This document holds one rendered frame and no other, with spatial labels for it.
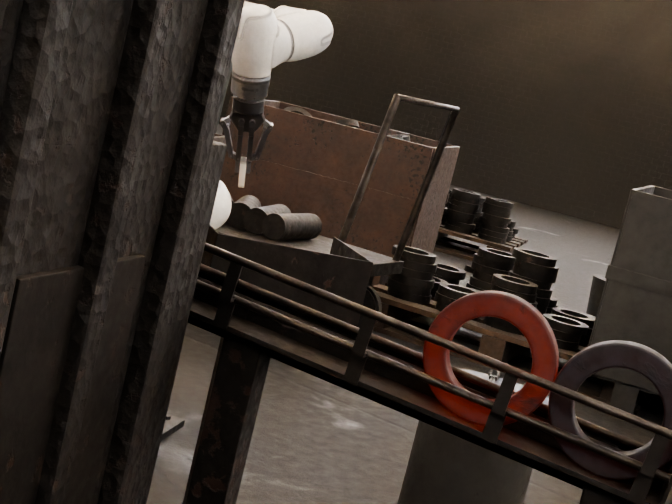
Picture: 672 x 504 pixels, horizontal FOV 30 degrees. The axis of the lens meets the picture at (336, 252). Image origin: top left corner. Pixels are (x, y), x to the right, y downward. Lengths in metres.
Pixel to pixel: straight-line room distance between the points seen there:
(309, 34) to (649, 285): 2.15
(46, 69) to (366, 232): 4.71
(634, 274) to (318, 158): 1.82
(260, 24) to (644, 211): 2.22
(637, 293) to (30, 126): 3.71
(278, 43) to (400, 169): 2.97
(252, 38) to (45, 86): 1.67
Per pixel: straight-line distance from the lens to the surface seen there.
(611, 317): 4.76
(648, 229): 4.72
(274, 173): 5.96
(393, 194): 5.83
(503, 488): 2.62
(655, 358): 1.71
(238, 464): 1.90
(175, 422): 3.31
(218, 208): 3.21
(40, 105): 1.23
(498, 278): 5.03
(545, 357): 1.73
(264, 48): 2.88
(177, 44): 1.54
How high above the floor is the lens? 1.02
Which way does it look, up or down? 8 degrees down
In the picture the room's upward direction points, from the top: 14 degrees clockwise
